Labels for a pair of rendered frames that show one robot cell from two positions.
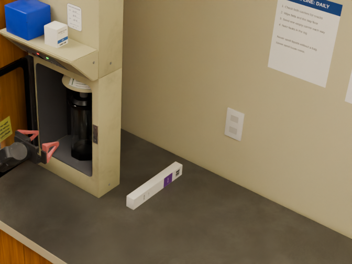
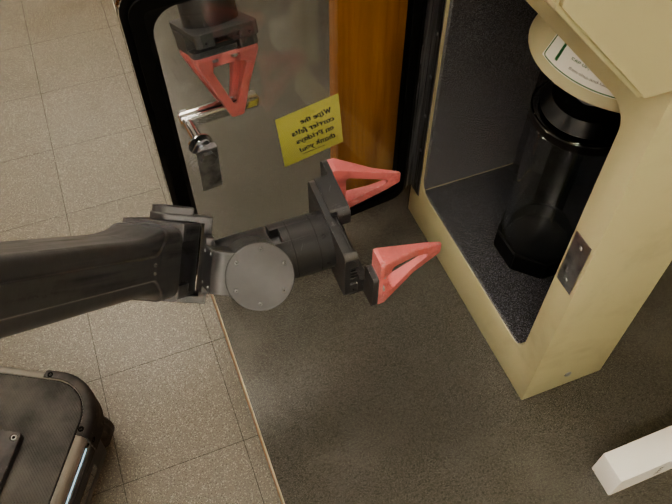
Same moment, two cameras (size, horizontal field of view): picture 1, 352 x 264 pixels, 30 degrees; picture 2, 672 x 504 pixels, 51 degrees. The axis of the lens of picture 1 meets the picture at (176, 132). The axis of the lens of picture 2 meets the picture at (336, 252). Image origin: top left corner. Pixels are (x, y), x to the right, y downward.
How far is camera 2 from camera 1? 1.56 m
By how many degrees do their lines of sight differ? 32
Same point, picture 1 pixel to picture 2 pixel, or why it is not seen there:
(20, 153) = (263, 288)
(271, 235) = not seen: outside the picture
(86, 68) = (634, 40)
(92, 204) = (496, 417)
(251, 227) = not seen: outside the picture
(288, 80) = not seen: outside the picture
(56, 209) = (391, 391)
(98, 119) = (605, 231)
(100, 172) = (549, 354)
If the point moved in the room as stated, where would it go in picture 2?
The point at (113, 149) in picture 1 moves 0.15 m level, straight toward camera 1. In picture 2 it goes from (620, 305) to (578, 430)
